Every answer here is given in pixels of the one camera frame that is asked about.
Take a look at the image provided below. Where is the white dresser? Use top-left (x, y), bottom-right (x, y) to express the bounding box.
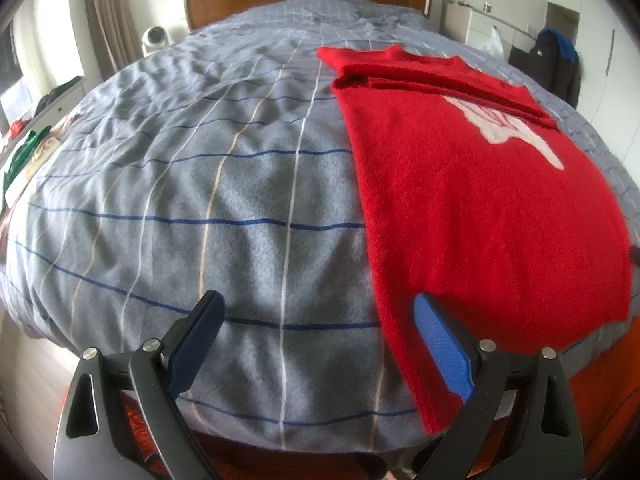
top-left (441, 0), bottom-right (538, 58)

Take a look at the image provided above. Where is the dark clothes pile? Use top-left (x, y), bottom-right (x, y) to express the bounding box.
top-left (34, 80), bottom-right (76, 116)

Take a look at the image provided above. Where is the black backpack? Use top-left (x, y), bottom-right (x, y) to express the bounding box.
top-left (510, 28), bottom-right (582, 108)

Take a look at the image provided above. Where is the bed with grey plaid cover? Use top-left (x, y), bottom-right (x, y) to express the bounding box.
top-left (0, 0), bottom-right (640, 453)

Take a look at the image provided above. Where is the green cloth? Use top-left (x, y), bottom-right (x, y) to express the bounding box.
top-left (0, 130), bottom-right (51, 196)

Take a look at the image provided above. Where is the white window cabinet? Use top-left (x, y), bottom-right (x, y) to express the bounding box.
top-left (0, 76), bottom-right (88, 151)

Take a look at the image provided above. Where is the beige curtain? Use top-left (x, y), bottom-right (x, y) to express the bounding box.
top-left (87, 0), bottom-right (143, 78)

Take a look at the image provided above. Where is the white plastic bag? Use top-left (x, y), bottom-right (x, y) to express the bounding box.
top-left (481, 25), bottom-right (505, 57)

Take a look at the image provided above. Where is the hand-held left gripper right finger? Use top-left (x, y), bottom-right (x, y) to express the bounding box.
top-left (412, 292), bottom-right (586, 480)

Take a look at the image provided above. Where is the white round fan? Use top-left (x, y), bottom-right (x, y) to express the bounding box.
top-left (141, 26), bottom-right (171, 57)

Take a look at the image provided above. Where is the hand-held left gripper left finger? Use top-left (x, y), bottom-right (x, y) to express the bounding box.
top-left (52, 290), bottom-right (226, 480)

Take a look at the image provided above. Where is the beige patterned cloth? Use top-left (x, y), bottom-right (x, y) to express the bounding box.
top-left (7, 137), bottom-right (61, 201)

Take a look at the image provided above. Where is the red sweater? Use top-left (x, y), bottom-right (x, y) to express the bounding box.
top-left (317, 44), bottom-right (635, 435)

